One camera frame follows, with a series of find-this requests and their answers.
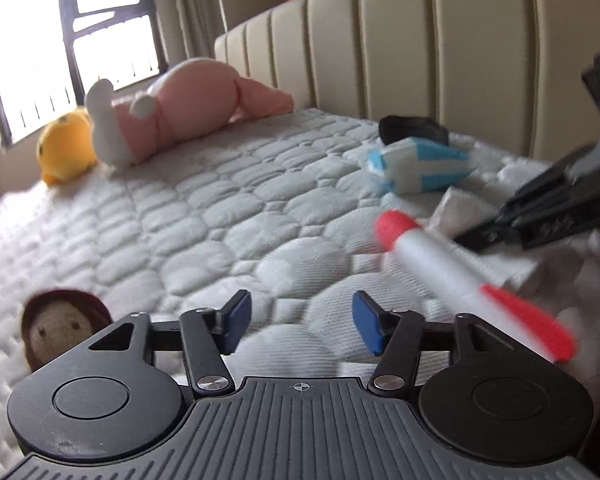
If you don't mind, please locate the small doll with red hat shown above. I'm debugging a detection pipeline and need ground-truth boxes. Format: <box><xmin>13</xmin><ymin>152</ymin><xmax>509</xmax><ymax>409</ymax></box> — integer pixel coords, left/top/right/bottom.
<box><xmin>21</xmin><ymin>287</ymin><xmax>113</xmax><ymax>373</ymax></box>

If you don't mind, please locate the red and white foam rocket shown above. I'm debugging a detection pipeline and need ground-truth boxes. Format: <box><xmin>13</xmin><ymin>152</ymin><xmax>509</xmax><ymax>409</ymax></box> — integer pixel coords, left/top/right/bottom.
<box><xmin>375</xmin><ymin>210</ymin><xmax>578</xmax><ymax>363</ymax></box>

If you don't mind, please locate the yellow plush toy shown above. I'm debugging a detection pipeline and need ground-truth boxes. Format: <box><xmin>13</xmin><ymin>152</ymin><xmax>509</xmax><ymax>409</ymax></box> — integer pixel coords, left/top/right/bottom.
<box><xmin>36</xmin><ymin>108</ymin><xmax>100</xmax><ymax>187</ymax></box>

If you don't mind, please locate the window with dark frame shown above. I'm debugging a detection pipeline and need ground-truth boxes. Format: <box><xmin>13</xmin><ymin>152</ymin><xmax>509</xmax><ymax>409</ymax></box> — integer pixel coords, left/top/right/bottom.
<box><xmin>0</xmin><ymin>0</ymin><xmax>168</xmax><ymax>148</ymax></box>

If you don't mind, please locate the quilted white mattress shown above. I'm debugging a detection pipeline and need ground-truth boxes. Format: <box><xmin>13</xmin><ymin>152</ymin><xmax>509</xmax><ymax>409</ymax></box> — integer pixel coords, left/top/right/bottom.
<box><xmin>0</xmin><ymin>105</ymin><xmax>600</xmax><ymax>480</ymax></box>

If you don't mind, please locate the beige curtain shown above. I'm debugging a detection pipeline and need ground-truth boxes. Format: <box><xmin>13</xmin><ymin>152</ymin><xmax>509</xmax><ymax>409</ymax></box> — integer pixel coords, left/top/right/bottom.
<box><xmin>147</xmin><ymin>0</ymin><xmax>231</xmax><ymax>73</ymax></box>

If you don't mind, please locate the blue and white plush toy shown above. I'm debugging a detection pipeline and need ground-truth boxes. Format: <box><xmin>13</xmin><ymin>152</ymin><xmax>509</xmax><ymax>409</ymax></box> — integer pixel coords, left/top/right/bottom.
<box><xmin>367</xmin><ymin>136</ymin><xmax>476</xmax><ymax>196</ymax></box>

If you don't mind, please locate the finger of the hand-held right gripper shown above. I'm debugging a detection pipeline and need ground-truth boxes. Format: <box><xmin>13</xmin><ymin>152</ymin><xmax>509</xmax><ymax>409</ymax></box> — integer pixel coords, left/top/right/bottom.
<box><xmin>451</xmin><ymin>184</ymin><xmax>600</xmax><ymax>254</ymax></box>
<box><xmin>497</xmin><ymin>143</ymin><xmax>600</xmax><ymax>217</ymax></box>

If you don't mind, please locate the pink and white plush toy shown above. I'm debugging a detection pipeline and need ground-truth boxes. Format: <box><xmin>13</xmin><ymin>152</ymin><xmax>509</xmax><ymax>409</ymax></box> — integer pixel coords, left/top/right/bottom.
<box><xmin>84</xmin><ymin>57</ymin><xmax>296</xmax><ymax>167</ymax></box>

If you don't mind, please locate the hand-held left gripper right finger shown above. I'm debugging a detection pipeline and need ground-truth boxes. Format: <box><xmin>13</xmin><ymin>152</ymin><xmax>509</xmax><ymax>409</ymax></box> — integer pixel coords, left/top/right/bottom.
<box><xmin>351</xmin><ymin>290</ymin><xmax>514</xmax><ymax>396</ymax></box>

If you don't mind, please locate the beige padded headboard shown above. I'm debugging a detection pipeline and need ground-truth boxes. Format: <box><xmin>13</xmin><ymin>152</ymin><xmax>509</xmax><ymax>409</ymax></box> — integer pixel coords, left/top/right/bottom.
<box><xmin>214</xmin><ymin>0</ymin><xmax>600</xmax><ymax>166</ymax></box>

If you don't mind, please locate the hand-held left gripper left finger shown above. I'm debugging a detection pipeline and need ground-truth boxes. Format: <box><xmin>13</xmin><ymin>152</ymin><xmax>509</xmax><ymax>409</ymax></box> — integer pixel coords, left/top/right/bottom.
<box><xmin>89</xmin><ymin>289</ymin><xmax>254</xmax><ymax>398</ymax></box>

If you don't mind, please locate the black cap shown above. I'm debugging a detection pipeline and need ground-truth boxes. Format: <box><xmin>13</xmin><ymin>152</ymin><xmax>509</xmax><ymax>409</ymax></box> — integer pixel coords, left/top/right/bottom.
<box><xmin>379</xmin><ymin>115</ymin><xmax>451</xmax><ymax>147</ymax></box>

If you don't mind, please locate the white cloth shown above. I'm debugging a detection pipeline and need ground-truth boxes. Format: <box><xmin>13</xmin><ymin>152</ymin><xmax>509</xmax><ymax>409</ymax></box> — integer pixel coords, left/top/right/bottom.
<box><xmin>427</xmin><ymin>152</ymin><xmax>600</xmax><ymax>401</ymax></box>

